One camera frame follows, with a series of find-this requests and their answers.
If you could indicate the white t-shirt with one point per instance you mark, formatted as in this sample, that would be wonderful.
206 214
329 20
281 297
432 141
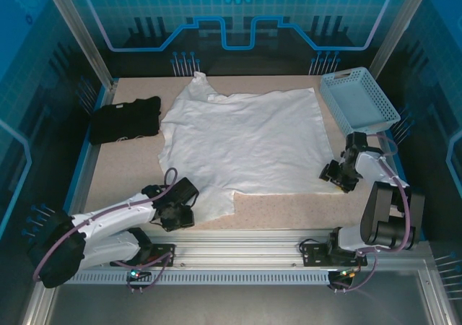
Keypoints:
245 141

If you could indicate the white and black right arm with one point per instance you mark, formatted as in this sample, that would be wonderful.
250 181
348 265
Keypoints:
368 166

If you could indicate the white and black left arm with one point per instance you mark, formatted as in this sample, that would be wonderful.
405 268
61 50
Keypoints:
115 216

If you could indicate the black folded t-shirt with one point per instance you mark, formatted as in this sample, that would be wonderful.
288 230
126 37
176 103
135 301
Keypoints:
122 121

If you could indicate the small board with LEDs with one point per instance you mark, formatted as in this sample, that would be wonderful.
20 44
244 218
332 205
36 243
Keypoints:
139 272
348 272

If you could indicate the light blue perforated basket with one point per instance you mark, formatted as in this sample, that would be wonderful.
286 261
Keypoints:
357 97

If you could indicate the grey metal front panel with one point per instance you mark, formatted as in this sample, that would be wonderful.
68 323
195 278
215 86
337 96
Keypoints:
234 307

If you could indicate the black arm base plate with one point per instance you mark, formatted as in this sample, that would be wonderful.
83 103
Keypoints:
312 254
164 251

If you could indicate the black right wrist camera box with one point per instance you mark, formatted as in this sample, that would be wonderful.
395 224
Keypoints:
357 141

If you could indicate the blue-edged aluminium side rail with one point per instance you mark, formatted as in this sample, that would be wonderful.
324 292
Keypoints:
86 151
388 145

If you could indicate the aluminium front rail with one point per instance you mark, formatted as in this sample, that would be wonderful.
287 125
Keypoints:
234 245

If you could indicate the aluminium frame post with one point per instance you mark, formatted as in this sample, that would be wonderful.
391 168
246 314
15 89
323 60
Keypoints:
398 25
85 36

